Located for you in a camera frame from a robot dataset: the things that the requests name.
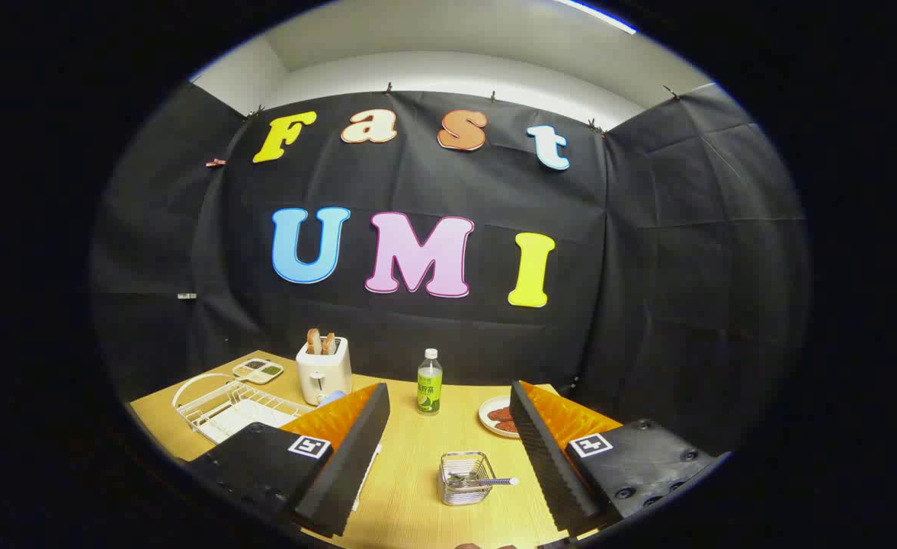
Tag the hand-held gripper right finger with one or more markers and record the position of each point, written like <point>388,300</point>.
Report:
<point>551,465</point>

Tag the white toaster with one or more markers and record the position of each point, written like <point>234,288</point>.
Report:
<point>325,374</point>

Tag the ceiling light strip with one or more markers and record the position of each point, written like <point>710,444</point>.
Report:
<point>597,15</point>

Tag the green label drink bottle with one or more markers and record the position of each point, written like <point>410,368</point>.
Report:
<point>429,393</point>

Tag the small divided condiment tray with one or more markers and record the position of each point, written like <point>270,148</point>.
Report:
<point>257,370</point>

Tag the brown sausage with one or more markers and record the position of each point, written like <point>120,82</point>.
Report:
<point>501,414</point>
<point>507,427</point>

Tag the toasted bread slice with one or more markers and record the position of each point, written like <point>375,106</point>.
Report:
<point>329,344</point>
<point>314,341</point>

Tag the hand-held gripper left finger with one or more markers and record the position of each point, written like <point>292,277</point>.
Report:
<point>345,465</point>

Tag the cream plate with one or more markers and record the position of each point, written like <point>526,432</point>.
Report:
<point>486,422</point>

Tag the blue plate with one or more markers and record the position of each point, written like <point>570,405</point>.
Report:
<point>331,397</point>

